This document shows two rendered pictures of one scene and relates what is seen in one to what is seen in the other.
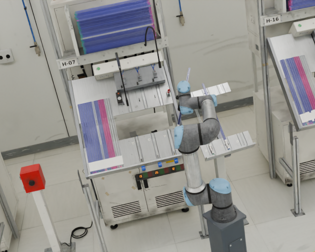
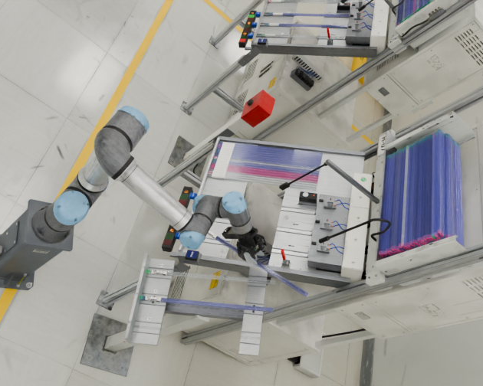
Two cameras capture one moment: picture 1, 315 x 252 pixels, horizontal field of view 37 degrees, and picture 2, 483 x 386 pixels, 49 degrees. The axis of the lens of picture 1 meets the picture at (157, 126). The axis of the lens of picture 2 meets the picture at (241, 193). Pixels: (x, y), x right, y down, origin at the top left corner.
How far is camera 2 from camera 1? 2.30 m
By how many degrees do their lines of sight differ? 51
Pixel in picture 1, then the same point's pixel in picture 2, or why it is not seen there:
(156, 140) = (222, 223)
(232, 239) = (20, 226)
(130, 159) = (214, 186)
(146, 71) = (334, 240)
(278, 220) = not seen: outside the picture
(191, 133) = (116, 119)
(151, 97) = (292, 241)
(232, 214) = (36, 222)
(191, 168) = not seen: hidden behind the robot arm
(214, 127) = (105, 149)
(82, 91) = (341, 165)
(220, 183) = (71, 204)
